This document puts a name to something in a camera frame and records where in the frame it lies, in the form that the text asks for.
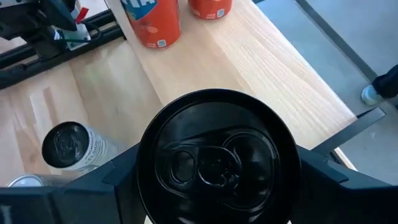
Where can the white Celsius palm can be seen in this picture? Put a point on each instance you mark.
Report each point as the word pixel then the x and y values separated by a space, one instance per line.
pixel 217 161
pixel 65 144

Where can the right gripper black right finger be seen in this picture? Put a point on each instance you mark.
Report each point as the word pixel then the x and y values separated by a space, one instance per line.
pixel 357 205

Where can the orange Fanta can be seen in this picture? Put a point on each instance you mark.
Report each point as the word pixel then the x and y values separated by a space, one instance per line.
pixel 155 25
pixel 211 7

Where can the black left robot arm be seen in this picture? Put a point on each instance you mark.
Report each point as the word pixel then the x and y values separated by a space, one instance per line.
pixel 31 18

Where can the person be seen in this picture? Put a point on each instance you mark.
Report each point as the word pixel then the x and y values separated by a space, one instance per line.
pixel 387 84

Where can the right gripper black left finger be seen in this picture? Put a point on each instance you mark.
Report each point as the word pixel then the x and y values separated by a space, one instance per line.
pixel 77 205

